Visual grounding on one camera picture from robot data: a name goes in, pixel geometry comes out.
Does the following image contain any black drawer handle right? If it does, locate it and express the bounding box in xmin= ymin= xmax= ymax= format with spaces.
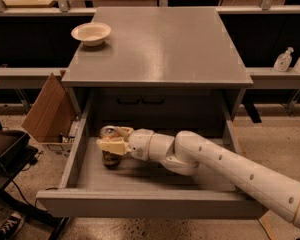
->
xmin=142 ymin=96 xmax=164 ymax=105

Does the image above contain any black drawer handle left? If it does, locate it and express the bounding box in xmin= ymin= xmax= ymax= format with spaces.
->
xmin=117 ymin=96 xmax=140 ymax=105

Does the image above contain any cardboard box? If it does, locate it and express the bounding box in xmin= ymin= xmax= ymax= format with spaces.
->
xmin=22 ymin=74 xmax=77 ymax=154

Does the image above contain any black drawer handle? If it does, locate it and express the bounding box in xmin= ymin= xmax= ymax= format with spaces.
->
xmin=117 ymin=96 xmax=140 ymax=105
xmin=142 ymin=96 xmax=164 ymax=105

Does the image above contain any black cart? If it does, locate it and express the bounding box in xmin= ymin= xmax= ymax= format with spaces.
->
xmin=0 ymin=123 xmax=68 ymax=240

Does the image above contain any grey cabinet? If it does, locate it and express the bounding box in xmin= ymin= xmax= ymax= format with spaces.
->
xmin=62 ymin=7 xmax=252 ymax=137

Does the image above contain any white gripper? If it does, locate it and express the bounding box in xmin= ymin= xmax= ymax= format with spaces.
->
xmin=96 ymin=127 xmax=154 ymax=161

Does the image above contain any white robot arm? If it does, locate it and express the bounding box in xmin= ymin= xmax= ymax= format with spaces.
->
xmin=96 ymin=126 xmax=300 ymax=229

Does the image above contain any open grey top drawer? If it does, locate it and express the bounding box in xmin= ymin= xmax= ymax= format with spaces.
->
xmin=36 ymin=89 xmax=269 ymax=220

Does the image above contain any black sneaker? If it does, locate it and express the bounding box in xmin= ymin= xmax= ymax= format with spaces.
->
xmin=0 ymin=212 xmax=25 ymax=240

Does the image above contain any orange soda can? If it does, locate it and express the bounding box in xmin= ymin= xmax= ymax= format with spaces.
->
xmin=100 ymin=126 xmax=121 ymax=169

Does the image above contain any white bowl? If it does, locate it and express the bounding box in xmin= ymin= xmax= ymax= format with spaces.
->
xmin=71 ymin=22 xmax=111 ymax=47

